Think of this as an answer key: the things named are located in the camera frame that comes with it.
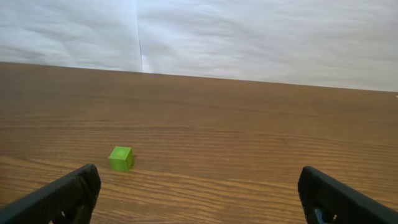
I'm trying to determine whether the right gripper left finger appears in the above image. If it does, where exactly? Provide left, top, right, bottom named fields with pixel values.
left=0, top=164, right=101, bottom=224

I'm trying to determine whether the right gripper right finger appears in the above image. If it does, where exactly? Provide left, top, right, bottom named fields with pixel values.
left=297, top=166, right=398, bottom=224

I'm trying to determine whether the green cube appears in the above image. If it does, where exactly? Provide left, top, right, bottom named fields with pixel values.
left=108, top=146, right=135, bottom=172

